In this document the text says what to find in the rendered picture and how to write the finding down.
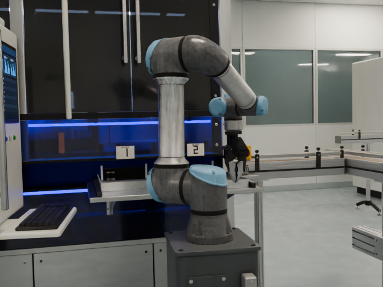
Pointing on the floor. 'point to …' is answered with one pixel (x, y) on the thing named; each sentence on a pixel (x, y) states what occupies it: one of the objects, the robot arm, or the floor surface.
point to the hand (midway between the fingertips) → (236, 179)
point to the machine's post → (224, 11)
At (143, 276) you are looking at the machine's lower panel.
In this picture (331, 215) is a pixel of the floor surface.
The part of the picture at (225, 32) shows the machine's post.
